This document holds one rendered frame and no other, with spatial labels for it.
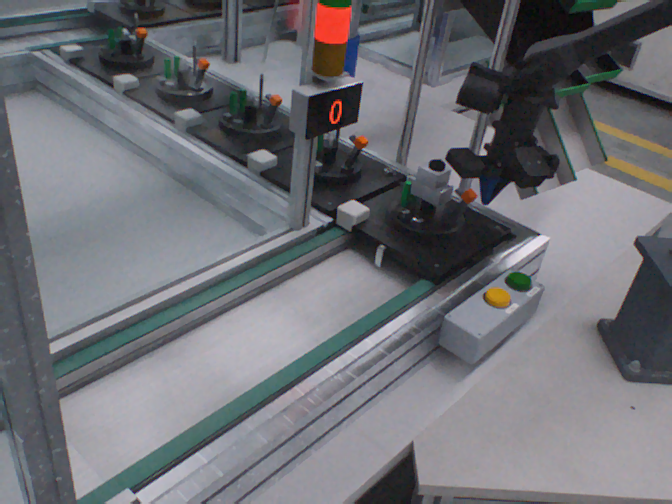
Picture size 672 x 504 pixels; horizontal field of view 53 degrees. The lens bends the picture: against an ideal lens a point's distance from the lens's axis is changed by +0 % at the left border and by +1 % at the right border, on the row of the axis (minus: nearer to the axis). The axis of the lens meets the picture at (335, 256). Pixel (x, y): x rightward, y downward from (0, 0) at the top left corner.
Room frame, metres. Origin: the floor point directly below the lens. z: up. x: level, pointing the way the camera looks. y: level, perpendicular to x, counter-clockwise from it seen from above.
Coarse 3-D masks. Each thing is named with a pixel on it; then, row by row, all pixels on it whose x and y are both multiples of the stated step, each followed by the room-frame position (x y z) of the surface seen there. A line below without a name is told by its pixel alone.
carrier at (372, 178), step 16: (320, 144) 1.28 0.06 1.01; (336, 144) 1.25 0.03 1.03; (320, 160) 1.24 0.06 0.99; (336, 160) 1.25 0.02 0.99; (368, 160) 1.31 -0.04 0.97; (320, 176) 1.18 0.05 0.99; (336, 176) 1.18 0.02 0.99; (352, 176) 1.20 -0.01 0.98; (368, 176) 1.24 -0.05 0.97; (384, 176) 1.25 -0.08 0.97; (400, 176) 1.26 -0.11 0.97; (320, 192) 1.14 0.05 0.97; (336, 192) 1.15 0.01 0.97; (352, 192) 1.16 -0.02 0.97; (368, 192) 1.17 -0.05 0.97; (384, 192) 1.21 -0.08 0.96; (320, 208) 1.09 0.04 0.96; (336, 208) 1.09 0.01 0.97
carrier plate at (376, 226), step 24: (336, 216) 1.07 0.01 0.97; (384, 216) 1.09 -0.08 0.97; (480, 216) 1.14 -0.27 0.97; (384, 240) 1.00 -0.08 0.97; (408, 240) 1.02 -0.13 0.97; (456, 240) 1.04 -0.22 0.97; (480, 240) 1.05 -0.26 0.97; (408, 264) 0.96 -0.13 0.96; (432, 264) 0.95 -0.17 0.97; (456, 264) 0.96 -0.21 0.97
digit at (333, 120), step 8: (328, 96) 0.98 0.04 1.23; (336, 96) 0.99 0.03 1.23; (344, 96) 1.01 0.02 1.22; (328, 104) 0.98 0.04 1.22; (336, 104) 1.00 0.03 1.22; (344, 104) 1.01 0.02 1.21; (328, 112) 0.98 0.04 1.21; (336, 112) 1.00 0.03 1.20; (344, 112) 1.01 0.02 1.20; (328, 120) 0.98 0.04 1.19; (336, 120) 1.00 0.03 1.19; (328, 128) 0.99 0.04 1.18
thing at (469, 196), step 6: (456, 192) 1.05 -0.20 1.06; (462, 192) 1.05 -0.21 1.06; (468, 192) 1.04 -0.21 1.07; (474, 192) 1.04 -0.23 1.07; (462, 198) 1.04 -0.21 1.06; (468, 198) 1.03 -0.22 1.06; (474, 198) 1.03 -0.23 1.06; (462, 204) 1.04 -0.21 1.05; (456, 210) 1.04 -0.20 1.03; (462, 210) 1.04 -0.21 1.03; (450, 216) 1.05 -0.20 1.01; (456, 216) 1.04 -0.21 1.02; (450, 222) 1.05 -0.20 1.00
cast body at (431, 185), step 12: (420, 168) 1.08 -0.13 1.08; (432, 168) 1.08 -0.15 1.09; (444, 168) 1.08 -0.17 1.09; (420, 180) 1.08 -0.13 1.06; (432, 180) 1.06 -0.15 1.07; (444, 180) 1.08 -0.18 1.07; (420, 192) 1.08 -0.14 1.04; (432, 192) 1.06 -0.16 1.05; (444, 192) 1.06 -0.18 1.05; (432, 204) 1.06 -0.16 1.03
